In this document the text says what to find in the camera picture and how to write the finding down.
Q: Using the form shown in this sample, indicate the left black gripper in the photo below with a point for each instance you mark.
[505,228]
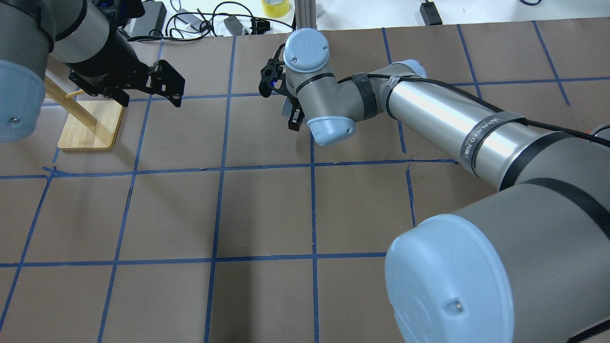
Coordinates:
[108,56]

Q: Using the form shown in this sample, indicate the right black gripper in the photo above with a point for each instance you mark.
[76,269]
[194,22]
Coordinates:
[296,117]

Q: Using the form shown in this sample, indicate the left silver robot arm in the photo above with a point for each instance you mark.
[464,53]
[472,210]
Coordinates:
[83,35]

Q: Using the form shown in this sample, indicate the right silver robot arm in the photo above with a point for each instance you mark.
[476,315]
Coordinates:
[527,263]

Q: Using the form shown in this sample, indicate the wooden cup stand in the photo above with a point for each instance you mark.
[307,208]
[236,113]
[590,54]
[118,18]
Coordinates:
[90,125]

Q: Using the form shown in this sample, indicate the yellow tape roll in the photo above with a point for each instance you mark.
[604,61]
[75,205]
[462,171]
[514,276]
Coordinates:
[275,8]

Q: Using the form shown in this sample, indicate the black power adapter brick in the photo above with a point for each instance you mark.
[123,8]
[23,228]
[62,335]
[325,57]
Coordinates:
[430,14]

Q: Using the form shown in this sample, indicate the right wrist camera with cable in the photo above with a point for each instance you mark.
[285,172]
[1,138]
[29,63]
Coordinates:
[272,75]

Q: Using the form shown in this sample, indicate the aluminium frame post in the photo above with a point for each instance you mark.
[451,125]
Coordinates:
[305,14]

